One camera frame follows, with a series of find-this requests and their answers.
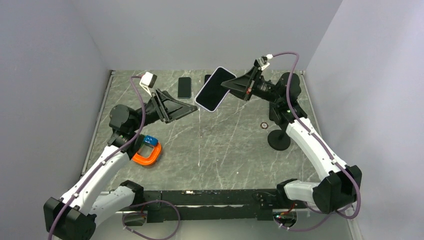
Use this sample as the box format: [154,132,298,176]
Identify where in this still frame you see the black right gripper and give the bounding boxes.
[220,66,283,106]

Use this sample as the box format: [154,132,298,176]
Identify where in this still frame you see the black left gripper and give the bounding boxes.
[130,88,198,132]

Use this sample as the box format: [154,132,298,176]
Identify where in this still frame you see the blue phone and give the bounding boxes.
[177,76,192,99]

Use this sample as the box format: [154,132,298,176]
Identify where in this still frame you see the black phone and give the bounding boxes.
[194,66,236,113]

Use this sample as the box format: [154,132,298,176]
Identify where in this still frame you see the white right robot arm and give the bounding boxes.
[221,60,362,218]

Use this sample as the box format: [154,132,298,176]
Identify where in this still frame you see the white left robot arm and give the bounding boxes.
[43,89,198,240]

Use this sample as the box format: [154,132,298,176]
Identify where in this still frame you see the blue toy brick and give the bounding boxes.
[143,135,159,148]

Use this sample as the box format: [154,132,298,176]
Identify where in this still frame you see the black microphone stand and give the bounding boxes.
[267,103,295,151]

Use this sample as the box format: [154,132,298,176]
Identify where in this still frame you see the round poker chip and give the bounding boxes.
[260,122,269,129]

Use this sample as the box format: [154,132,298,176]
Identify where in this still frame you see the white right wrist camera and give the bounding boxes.
[256,54,274,71]

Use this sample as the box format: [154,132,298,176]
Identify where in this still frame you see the orange ring toy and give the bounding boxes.
[131,142,163,167]

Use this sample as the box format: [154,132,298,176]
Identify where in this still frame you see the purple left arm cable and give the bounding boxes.
[47,75,181,240]

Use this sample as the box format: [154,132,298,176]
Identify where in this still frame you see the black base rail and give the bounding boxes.
[123,188,306,223]

